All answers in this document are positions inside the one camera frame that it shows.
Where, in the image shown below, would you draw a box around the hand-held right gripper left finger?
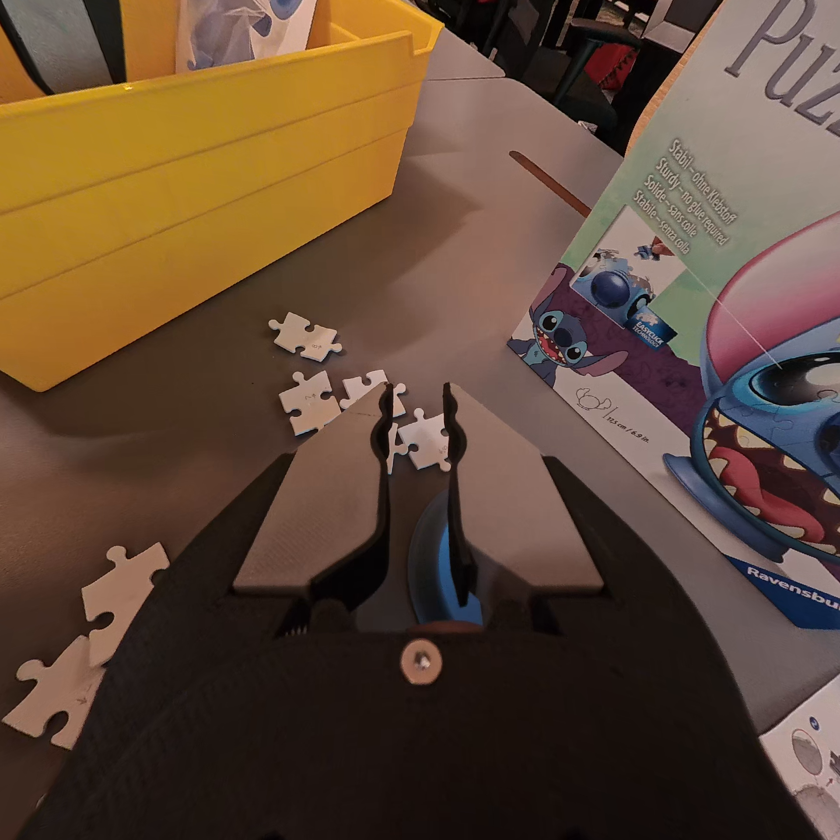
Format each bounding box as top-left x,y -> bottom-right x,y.
233,382 -> 395,614

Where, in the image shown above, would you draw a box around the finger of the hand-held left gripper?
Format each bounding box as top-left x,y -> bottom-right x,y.
0,0 -> 127,95

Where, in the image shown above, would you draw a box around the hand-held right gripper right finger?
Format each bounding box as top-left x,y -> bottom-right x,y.
444,382 -> 605,609

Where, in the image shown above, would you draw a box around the yellow plastic bin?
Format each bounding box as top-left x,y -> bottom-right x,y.
0,0 -> 444,393

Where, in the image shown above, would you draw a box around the blue plastic puzzle stand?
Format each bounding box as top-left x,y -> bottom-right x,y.
407,489 -> 487,627

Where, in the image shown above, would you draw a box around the cartoon puzzle ball box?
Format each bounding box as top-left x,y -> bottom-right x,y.
507,0 -> 840,631

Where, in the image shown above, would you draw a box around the clear plastic bag blue parts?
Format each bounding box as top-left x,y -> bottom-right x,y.
174,0 -> 317,72

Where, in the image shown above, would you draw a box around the white instruction leaflet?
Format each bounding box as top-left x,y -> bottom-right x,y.
759,686 -> 840,840

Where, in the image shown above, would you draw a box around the black office chair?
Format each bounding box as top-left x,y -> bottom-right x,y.
545,0 -> 647,155

